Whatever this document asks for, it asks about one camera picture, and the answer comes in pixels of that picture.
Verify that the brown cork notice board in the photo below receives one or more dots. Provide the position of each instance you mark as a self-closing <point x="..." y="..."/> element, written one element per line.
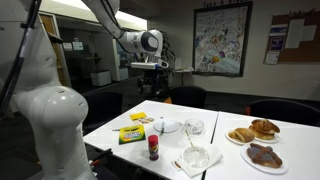
<point x="311" y="51"/>

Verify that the red spice shaker bottle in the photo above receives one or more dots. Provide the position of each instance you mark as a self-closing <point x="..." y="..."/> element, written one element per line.
<point x="153" y="148"/>

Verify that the small white pinned paper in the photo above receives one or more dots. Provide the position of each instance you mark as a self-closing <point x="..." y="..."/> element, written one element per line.
<point x="309" y="32"/>

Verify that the white storage cabinet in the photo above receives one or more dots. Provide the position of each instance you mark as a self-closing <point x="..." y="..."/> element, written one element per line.
<point x="101" y="78"/>

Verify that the small side table with papers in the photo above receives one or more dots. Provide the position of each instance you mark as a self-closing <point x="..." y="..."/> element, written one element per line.
<point x="183" y="71"/>

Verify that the white plate under chocolate bread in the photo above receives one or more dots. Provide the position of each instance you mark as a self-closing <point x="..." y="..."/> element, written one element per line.
<point x="263" y="168"/>

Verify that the green blue marker pen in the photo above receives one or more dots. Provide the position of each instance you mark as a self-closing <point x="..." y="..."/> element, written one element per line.
<point x="116" y="129"/>

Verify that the bright ceiling light strip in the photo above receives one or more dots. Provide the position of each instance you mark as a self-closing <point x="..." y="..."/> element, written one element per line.
<point x="73" y="6"/>

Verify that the black clamp with orange tip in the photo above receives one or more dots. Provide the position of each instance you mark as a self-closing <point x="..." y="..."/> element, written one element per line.
<point x="100" y="158"/>

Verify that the small white brown packet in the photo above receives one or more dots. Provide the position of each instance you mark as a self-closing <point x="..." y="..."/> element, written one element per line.
<point x="176" y="164"/>

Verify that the green potted plant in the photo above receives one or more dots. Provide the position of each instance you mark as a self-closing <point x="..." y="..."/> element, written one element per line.
<point x="167" y="53"/>

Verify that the small yellow box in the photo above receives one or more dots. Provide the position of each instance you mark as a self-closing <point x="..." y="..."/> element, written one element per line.
<point x="138" y="116"/>

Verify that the white cloth napkin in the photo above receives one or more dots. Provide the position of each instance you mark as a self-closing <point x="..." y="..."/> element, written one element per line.
<point x="216" y="154"/>

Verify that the wooden door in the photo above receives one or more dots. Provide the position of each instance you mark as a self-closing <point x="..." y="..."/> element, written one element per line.
<point x="50" y="30"/>

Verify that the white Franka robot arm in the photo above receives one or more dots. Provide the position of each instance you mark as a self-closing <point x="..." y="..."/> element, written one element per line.
<point x="56" y="116"/>

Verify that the thin wooden stick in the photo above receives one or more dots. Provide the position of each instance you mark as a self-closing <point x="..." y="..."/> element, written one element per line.
<point x="189" y="138"/>

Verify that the green yellow crayon box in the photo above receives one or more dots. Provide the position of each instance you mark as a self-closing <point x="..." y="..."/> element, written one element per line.
<point x="132" y="134"/>

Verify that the dark blue pinned flyer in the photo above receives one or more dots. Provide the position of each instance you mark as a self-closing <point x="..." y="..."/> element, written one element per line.
<point x="277" y="43"/>

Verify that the golden croissant rolls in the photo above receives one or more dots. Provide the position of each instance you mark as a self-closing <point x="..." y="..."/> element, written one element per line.
<point x="242" y="134"/>

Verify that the large white pinned paper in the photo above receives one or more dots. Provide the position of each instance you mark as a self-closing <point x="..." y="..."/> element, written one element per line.
<point x="294" y="33"/>

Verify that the dark chocolate cross bread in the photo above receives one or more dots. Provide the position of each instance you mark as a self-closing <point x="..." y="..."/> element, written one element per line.
<point x="264" y="156"/>

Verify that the white paper sign on glass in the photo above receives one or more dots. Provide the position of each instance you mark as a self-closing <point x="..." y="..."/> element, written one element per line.
<point x="78" y="46"/>
<point x="67" y="46"/>

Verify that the framed colouring poster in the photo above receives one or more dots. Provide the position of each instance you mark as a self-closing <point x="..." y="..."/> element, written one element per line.
<point x="221" y="40"/>

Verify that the white flyer at board corner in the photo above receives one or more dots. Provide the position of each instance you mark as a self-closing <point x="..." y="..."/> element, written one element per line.
<point x="271" y="57"/>

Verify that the small clear glass bowl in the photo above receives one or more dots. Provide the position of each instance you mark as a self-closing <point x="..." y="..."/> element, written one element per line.
<point x="194" y="126"/>

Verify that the black office chair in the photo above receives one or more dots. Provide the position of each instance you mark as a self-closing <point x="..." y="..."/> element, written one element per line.
<point x="101" y="108"/>
<point x="285" y="111"/>
<point x="188" y="96"/>

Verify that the white plate under bun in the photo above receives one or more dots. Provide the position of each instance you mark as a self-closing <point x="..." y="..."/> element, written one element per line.
<point x="270" y="140"/>

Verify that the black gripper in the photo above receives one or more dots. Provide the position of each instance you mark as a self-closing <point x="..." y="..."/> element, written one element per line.
<point x="150" y="76"/>

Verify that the empty white round plate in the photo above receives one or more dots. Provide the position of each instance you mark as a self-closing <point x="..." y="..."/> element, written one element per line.
<point x="170" y="126"/>

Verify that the small printed snack packet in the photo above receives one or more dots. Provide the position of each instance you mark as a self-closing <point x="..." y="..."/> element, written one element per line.
<point x="146" y="120"/>

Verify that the large clear glass bowl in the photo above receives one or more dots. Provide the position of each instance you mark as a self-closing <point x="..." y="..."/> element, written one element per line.
<point x="196" y="156"/>

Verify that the light blue pinned flyer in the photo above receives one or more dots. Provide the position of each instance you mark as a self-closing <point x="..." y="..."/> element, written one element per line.
<point x="278" y="30"/>

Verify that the white plate under croissants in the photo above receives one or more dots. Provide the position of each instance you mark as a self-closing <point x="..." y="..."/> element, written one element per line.
<point x="233" y="140"/>

